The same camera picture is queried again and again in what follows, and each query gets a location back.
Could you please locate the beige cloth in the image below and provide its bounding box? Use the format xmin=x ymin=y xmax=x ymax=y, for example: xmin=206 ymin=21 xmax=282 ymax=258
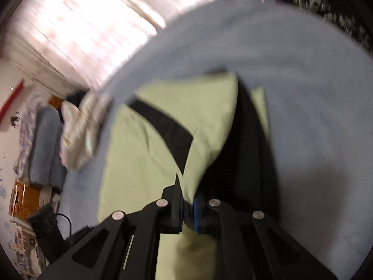
xmin=39 ymin=185 xmax=62 ymax=213

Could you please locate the black cloth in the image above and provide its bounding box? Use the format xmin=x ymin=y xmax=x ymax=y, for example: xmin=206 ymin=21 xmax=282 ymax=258
xmin=61 ymin=92 xmax=88 ymax=108

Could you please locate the green and black hooded jacket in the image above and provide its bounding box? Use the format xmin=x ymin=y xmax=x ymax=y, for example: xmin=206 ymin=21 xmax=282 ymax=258
xmin=96 ymin=67 xmax=283 ymax=280

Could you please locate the white puffer jacket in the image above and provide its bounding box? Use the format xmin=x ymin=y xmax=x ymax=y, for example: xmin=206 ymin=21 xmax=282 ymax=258
xmin=60 ymin=93 xmax=113 ymax=171

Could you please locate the floral purple blanket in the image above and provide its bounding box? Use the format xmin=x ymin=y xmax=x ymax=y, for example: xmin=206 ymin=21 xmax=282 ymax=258
xmin=13 ymin=93 xmax=43 ymax=181

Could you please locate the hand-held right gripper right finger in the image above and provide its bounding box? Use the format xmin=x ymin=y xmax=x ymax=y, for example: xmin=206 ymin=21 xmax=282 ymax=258
xmin=192 ymin=197 xmax=338 ymax=280

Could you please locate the orange wooden furniture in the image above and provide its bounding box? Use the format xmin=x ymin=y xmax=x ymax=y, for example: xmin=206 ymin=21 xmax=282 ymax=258
xmin=9 ymin=179 xmax=41 ymax=218

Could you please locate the black white patterned garment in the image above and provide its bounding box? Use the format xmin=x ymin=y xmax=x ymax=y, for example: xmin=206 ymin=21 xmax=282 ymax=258
xmin=291 ymin=0 xmax=373 ymax=50

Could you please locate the red wall shelf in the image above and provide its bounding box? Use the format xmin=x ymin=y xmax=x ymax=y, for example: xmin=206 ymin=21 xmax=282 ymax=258
xmin=0 ymin=79 xmax=25 ymax=120

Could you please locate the grey-blue rolled pillow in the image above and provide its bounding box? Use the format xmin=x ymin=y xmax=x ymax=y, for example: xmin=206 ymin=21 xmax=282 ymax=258
xmin=31 ymin=108 xmax=63 ymax=184
xmin=49 ymin=152 xmax=69 ymax=189

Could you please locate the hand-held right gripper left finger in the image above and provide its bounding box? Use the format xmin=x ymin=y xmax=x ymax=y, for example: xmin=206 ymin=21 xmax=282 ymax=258
xmin=38 ymin=173 xmax=184 ymax=280

